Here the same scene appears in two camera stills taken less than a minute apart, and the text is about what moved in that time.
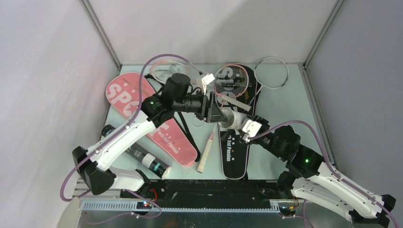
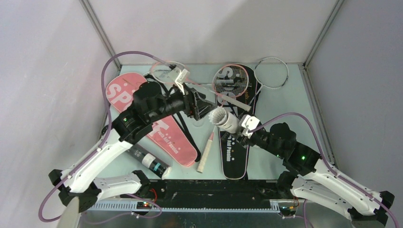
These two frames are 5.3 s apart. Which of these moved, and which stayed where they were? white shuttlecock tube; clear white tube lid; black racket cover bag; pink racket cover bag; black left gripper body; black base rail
Moved: black left gripper body; white shuttlecock tube
Stayed: black base rail; black racket cover bag; pink racket cover bag; clear white tube lid
